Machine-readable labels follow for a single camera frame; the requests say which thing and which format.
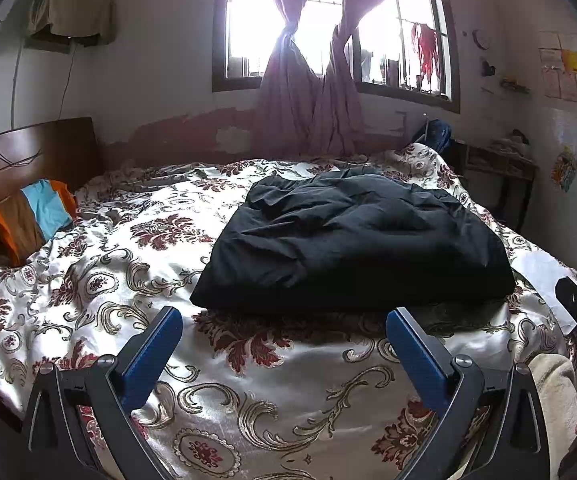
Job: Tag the dark navy padded jacket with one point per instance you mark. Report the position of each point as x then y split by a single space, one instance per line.
358 240

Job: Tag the dark heart wall hook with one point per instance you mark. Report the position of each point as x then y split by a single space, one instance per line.
488 68

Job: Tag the cartoon wall poster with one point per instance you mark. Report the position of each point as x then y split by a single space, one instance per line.
566 169

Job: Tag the round wall clock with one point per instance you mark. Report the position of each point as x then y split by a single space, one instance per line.
481 39

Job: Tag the small wooden side table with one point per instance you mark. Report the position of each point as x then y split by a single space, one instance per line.
501 165

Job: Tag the white wall papers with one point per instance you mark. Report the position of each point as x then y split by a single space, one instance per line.
563 82

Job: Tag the cloth covered air conditioner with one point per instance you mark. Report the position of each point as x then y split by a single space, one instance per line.
71 7

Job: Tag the floral bed blanket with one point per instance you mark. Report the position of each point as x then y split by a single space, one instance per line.
143 260

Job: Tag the red hanging clothes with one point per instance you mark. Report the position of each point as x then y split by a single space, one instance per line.
426 52

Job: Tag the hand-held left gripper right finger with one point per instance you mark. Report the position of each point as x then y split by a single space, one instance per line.
418 360

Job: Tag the beige fleece cloth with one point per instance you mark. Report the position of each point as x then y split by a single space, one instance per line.
556 405

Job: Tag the wooden framed window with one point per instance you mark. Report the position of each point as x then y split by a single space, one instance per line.
328 25

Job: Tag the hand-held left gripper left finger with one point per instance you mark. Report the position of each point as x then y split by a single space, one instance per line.
153 355

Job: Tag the blue bag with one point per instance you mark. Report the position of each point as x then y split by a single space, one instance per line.
436 135

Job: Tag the wooden headboard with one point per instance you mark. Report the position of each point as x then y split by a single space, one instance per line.
23 160

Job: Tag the orange blue brown pillow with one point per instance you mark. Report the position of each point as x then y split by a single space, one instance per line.
28 215

